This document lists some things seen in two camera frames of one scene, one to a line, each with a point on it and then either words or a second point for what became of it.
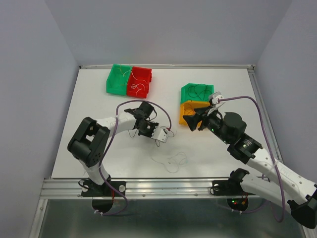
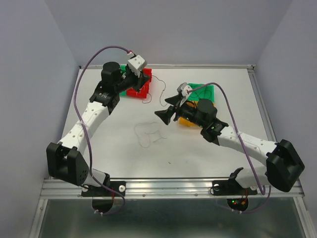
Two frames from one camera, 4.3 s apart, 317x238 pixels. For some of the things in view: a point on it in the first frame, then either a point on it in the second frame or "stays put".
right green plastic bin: (195, 91) stays put
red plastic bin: (138, 85) stays put
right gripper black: (193, 120) → (166, 115)
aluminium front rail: (137, 188) stays put
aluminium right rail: (274, 146) stays put
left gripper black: (153, 125) → (139, 82)
